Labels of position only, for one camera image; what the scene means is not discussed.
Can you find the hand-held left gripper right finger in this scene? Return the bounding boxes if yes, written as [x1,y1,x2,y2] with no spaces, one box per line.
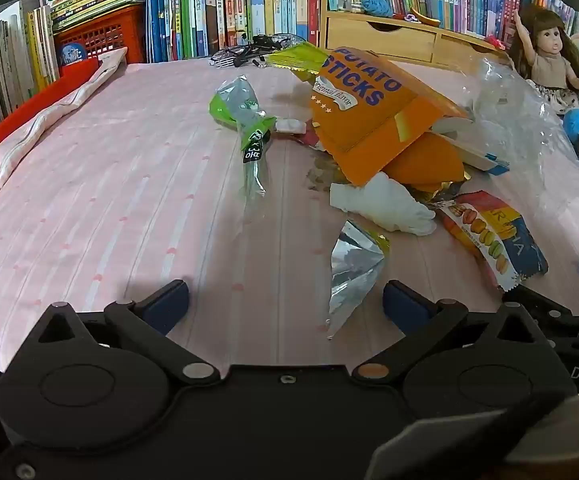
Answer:
[353,280,557,386]

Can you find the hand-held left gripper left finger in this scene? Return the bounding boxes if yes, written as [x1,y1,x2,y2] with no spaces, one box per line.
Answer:
[24,280,220,387]

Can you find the green snack wrapper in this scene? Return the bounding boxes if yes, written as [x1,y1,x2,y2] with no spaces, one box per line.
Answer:
[208,75,278,211]

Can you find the yellow snack wrapper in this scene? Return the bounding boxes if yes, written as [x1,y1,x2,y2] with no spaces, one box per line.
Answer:
[267,42,330,83]

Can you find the row of pale worn books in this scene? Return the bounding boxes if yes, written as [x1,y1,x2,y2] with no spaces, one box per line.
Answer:
[0,0,63,136]

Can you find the row of upright books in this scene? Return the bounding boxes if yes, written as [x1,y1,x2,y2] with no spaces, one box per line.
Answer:
[144,0,579,63]

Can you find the silver foil wrapper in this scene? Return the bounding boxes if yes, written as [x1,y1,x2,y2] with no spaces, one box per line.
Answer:
[327,220,390,341]

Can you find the white crumpled tissue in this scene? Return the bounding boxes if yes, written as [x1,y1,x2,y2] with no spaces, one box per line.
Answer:
[329,172,437,237]

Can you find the colourful macaron snack wrapper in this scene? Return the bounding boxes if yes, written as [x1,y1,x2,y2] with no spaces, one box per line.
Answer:
[432,191,549,292]

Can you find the pink striped sheet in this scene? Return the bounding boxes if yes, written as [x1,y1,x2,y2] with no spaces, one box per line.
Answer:
[0,57,579,376]

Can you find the orange foil snack bag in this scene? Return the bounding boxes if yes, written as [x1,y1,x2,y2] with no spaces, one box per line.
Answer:
[389,132,465,193]

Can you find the white blue flat box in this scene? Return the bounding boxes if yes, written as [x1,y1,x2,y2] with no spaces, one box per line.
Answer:
[427,130,511,176]

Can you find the clear plastic bag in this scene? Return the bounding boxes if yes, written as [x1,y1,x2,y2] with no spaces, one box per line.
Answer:
[462,55,579,221]

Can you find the brown haired doll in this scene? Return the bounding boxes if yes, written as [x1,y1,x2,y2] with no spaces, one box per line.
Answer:
[507,2,579,116]

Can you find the pink folded cloth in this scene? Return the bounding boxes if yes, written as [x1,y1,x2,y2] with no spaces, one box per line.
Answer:
[0,47,129,231]

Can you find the red storage box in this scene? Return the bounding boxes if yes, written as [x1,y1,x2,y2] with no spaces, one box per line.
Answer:
[0,57,100,171]

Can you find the wooden drawer organizer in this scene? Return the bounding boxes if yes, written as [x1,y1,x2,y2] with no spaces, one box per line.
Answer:
[319,0,513,68]

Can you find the blue round tin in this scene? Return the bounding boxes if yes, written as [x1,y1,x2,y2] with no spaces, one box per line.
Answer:
[60,42,88,68]

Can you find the red plastic crate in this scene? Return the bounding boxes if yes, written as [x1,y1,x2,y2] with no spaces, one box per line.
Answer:
[54,2,146,66]

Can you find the blue yarn ball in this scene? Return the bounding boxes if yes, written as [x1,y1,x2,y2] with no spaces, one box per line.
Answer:
[361,0,394,17]

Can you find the black frame eyeglasses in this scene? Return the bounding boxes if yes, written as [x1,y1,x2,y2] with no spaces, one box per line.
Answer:
[240,34,305,63]

